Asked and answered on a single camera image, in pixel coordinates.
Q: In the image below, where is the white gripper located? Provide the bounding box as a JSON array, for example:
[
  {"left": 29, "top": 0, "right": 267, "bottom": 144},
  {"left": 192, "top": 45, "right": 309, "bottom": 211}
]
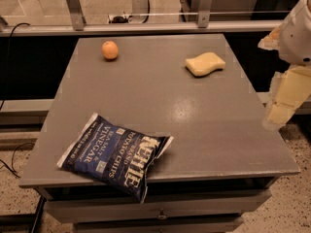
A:
[{"left": 258, "top": 0, "right": 311, "bottom": 130}]

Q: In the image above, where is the yellow sponge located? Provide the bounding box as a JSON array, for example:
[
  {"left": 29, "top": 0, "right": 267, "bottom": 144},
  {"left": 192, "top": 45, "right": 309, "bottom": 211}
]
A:
[{"left": 186, "top": 52, "right": 225, "bottom": 77}]

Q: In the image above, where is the blue Kettle chip bag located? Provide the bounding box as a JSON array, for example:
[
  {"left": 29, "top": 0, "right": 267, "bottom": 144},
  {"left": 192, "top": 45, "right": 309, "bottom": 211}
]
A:
[{"left": 57, "top": 113, "right": 173, "bottom": 203}]

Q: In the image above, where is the grey cabinet with drawers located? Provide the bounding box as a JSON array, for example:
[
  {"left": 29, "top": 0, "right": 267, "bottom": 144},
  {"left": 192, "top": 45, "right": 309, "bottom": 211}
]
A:
[{"left": 20, "top": 35, "right": 298, "bottom": 233}]

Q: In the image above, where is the orange fruit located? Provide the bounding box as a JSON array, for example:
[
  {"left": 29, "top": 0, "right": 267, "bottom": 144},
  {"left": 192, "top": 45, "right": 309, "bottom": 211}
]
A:
[{"left": 101, "top": 41, "right": 119, "bottom": 60}]

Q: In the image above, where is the metal drawer knob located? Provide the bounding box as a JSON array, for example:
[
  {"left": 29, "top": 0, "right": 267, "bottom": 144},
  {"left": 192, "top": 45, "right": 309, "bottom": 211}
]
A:
[{"left": 156, "top": 210, "right": 167, "bottom": 220}]

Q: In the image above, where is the grey metal rail frame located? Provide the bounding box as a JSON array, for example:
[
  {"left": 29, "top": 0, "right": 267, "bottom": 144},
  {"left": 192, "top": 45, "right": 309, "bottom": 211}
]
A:
[{"left": 0, "top": 0, "right": 281, "bottom": 37}]

